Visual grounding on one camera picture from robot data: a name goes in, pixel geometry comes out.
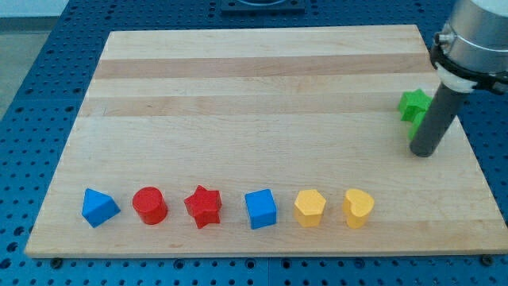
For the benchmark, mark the wooden board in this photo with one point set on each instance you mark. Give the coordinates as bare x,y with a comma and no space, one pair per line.
242,110

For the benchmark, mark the yellow hexagon block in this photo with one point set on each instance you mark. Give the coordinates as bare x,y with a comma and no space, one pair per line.
309,207

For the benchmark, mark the yellow heart block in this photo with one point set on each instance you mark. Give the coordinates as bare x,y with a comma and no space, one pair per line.
357,206

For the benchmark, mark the red cylinder block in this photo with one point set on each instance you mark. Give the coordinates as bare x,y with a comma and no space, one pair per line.
150,205

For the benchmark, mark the blue triangle block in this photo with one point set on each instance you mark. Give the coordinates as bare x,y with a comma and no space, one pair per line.
98,207

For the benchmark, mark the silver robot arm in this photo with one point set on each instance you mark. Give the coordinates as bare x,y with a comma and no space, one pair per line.
469,54

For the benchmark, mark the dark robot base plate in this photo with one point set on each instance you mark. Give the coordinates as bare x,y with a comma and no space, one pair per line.
262,6

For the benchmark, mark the green star block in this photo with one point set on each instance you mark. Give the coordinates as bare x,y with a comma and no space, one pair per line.
413,102

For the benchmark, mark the red star block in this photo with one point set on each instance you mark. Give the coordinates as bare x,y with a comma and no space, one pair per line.
204,206

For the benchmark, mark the green block behind pusher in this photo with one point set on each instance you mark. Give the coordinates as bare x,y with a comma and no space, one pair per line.
416,122

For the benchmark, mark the blue cube block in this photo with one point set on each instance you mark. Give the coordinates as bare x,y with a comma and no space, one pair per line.
261,207

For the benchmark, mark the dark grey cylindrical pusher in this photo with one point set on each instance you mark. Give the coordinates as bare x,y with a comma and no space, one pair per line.
442,111

